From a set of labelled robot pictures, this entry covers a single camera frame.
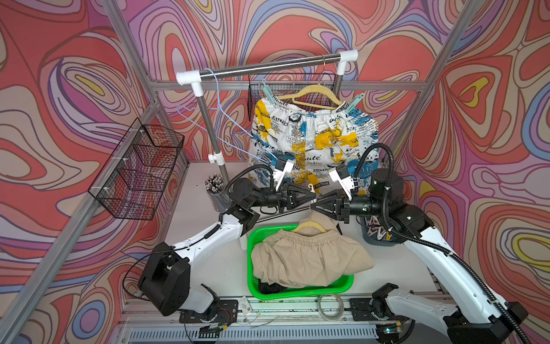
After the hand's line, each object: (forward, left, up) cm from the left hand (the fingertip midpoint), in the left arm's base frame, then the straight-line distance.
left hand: (314, 203), depth 58 cm
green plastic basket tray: (+6, +18, -29) cm, 35 cm away
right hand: (0, 0, -4) cm, 4 cm away
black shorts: (-13, +15, -34) cm, 39 cm away
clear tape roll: (-22, -7, -36) cm, 43 cm away
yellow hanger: (+9, -2, -26) cm, 28 cm away
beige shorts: (-3, -1, -27) cm, 27 cm away
